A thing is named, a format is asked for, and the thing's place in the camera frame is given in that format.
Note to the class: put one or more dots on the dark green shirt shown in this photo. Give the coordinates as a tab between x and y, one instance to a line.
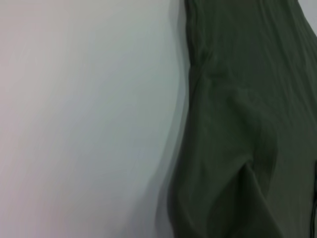
247	124

